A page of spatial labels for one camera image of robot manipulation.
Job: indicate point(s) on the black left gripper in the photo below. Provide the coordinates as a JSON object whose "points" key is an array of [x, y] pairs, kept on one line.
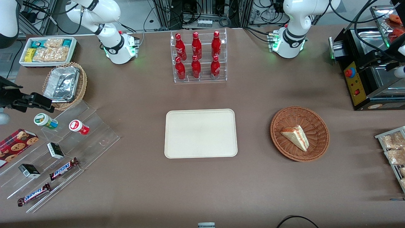
{"points": [[382, 60]]}

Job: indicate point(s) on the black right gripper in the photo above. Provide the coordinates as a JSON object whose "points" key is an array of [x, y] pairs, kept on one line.
{"points": [[7, 96]]}

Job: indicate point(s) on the triangle sandwich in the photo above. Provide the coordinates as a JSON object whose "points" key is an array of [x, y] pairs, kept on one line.
{"points": [[295, 136]]}

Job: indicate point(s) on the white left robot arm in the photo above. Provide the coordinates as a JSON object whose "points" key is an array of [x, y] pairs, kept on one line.
{"points": [[292, 25]]}

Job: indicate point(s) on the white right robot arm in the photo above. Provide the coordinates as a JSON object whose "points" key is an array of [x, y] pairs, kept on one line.
{"points": [[109, 34]]}

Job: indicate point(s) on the oval light wicker basket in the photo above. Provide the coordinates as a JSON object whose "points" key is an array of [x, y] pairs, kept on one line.
{"points": [[83, 84]]}

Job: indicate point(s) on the grey metal snack tray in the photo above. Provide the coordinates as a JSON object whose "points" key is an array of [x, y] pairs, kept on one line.
{"points": [[379, 136]]}

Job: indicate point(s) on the round brown wicker basket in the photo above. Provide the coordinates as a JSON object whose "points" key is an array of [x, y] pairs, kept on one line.
{"points": [[318, 136]]}

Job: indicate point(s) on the cream rectangular tray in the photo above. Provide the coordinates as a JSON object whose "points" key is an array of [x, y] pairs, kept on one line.
{"points": [[200, 133]]}

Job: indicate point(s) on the green lid yogurt cup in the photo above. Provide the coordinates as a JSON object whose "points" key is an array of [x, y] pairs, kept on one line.
{"points": [[44, 121]]}

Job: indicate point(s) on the black food warmer machine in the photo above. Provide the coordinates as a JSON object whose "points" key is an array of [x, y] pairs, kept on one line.
{"points": [[359, 85]]}

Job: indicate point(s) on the red packaged food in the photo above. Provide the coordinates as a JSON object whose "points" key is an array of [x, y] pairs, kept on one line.
{"points": [[395, 18], [398, 34]]}

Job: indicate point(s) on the aluminium foil container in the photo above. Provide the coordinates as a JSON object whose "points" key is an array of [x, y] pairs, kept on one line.
{"points": [[61, 84]]}

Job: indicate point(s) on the glass metal warmer rack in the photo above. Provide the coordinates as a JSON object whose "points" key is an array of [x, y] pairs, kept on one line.
{"points": [[381, 19]]}

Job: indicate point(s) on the red cookie box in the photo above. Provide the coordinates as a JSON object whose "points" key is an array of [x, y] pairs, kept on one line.
{"points": [[14, 146]]}

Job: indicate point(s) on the yellow snack pack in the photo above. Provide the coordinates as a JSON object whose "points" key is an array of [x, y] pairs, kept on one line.
{"points": [[29, 54]]}

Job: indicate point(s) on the large clear cracker bag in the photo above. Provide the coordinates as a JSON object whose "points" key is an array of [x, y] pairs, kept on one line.
{"points": [[52, 54]]}

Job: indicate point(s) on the red lid yogurt cup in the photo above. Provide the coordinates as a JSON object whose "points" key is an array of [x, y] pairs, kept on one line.
{"points": [[78, 126]]}

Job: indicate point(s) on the small black carton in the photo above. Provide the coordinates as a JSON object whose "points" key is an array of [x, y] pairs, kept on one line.
{"points": [[55, 150], [29, 170]]}

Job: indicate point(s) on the teal snack pack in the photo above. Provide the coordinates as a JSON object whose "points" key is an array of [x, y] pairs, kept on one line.
{"points": [[67, 42], [37, 44]]}

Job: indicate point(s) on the small clear cracker bag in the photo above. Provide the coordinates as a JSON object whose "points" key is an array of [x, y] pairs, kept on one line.
{"points": [[54, 42]]}

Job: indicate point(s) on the white plastic snack bin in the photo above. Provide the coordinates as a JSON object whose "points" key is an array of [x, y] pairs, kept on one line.
{"points": [[73, 47]]}

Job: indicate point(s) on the clear acrylic step display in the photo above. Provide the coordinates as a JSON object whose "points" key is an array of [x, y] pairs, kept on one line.
{"points": [[91, 139]]}

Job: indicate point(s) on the snickers chocolate bar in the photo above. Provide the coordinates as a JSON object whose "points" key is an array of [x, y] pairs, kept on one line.
{"points": [[63, 169], [33, 194]]}

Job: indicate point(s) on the clear bag of pastries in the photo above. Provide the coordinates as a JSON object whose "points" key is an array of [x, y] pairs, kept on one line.
{"points": [[402, 171], [395, 156], [394, 140], [403, 183]]}

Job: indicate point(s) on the red cola bottle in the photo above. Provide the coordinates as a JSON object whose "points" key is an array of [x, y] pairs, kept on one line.
{"points": [[215, 68], [180, 47], [180, 70], [196, 69], [196, 47], [216, 45]]}

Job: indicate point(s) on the clear acrylic bottle rack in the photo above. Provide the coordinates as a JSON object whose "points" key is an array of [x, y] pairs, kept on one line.
{"points": [[204, 76]]}

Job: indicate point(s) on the white power strip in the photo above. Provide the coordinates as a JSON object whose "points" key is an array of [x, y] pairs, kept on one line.
{"points": [[205, 23]]}

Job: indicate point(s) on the grey white labelled object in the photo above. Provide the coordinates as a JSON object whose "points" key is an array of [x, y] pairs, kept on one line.
{"points": [[206, 225]]}

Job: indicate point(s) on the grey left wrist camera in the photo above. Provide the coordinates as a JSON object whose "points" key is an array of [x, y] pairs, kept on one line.
{"points": [[400, 72]]}

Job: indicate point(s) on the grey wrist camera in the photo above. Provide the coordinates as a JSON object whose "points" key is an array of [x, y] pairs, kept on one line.
{"points": [[400, 72], [3, 117]]}

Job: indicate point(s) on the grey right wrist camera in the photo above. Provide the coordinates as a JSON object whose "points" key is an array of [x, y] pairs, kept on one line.
{"points": [[3, 117]]}

